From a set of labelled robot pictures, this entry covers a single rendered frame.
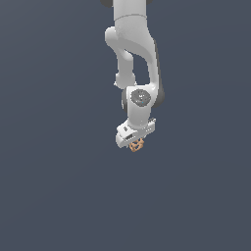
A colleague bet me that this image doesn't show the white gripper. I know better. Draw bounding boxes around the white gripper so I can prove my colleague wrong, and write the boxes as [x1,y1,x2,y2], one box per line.
[115,117,157,149]

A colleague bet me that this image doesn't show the small orange lattice object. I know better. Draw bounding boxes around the small orange lattice object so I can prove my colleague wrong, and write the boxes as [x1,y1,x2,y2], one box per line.
[128,136,145,152]

